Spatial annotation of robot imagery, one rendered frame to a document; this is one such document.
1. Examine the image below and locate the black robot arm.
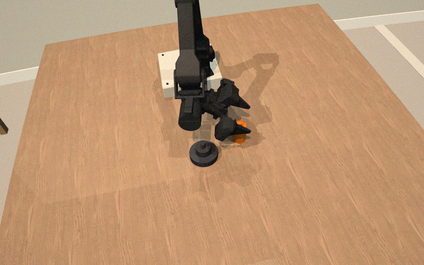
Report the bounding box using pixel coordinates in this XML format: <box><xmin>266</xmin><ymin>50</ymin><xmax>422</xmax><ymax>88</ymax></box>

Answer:
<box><xmin>174</xmin><ymin>0</ymin><xmax>240</xmax><ymax>131</ymax></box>

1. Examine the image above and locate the orange knob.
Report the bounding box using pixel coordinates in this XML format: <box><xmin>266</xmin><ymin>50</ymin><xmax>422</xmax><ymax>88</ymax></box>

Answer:
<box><xmin>233</xmin><ymin>120</ymin><xmax>246</xmax><ymax>143</ymax></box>

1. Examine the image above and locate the dark grey round pedestal with shaft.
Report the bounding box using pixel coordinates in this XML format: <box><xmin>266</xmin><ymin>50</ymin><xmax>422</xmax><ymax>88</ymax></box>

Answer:
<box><xmin>189</xmin><ymin>140</ymin><xmax>218</xmax><ymax>167</ymax></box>

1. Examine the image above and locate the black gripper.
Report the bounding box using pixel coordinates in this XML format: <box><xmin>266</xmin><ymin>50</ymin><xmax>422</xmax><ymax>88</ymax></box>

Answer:
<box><xmin>202</xmin><ymin>88</ymin><xmax>251</xmax><ymax>142</ymax></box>

